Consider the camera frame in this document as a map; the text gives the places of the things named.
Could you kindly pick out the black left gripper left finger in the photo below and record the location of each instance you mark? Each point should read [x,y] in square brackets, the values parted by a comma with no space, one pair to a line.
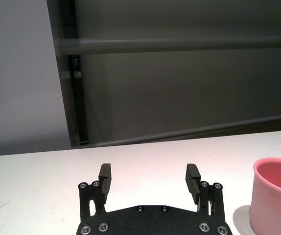
[105,176]

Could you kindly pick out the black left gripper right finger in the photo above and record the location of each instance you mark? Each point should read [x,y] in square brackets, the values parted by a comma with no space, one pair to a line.
[192,176]

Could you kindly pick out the pink plastic cup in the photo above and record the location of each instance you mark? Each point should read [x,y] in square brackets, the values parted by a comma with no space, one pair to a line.
[272,208]

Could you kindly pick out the thin grey horizontal rail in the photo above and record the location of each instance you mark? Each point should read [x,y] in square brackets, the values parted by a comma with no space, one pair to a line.
[179,132]

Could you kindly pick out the dark vertical frame post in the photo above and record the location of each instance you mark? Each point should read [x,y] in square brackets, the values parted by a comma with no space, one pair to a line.
[63,73]

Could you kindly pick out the thick grey horizontal rail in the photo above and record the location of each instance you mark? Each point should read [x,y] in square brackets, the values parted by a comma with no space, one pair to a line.
[155,45]

